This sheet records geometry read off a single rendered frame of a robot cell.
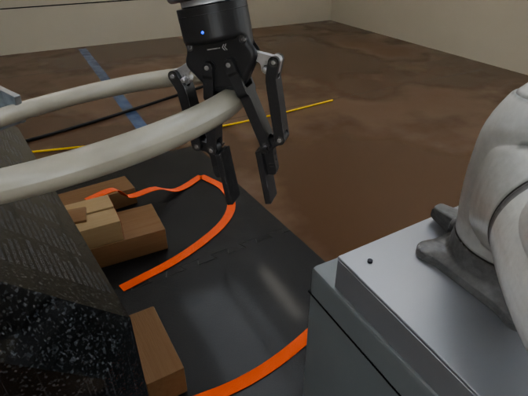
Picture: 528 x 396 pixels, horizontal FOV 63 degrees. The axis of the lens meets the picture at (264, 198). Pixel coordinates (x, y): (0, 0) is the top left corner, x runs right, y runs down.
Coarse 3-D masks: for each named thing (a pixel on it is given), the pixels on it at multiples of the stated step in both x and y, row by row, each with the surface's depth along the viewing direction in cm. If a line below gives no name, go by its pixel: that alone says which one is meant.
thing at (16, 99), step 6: (0, 90) 73; (6, 90) 73; (0, 96) 74; (6, 96) 73; (12, 96) 72; (18, 96) 72; (0, 102) 75; (6, 102) 73; (12, 102) 73; (18, 102) 73; (24, 120) 75; (6, 126) 72
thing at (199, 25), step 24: (240, 0) 44; (192, 24) 44; (216, 24) 43; (240, 24) 44; (192, 48) 48; (216, 48) 47; (240, 48) 46; (192, 72) 49; (216, 72) 48; (240, 72) 47
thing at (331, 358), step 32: (320, 288) 74; (320, 320) 77; (352, 320) 67; (320, 352) 80; (352, 352) 69; (384, 352) 61; (320, 384) 84; (352, 384) 72; (384, 384) 63; (416, 384) 56
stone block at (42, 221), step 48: (0, 144) 127; (48, 192) 118; (0, 240) 82; (48, 240) 94; (0, 288) 71; (48, 288) 78; (96, 288) 90; (0, 336) 69; (48, 336) 75; (96, 336) 82; (0, 384) 70; (48, 384) 75; (96, 384) 81; (144, 384) 99
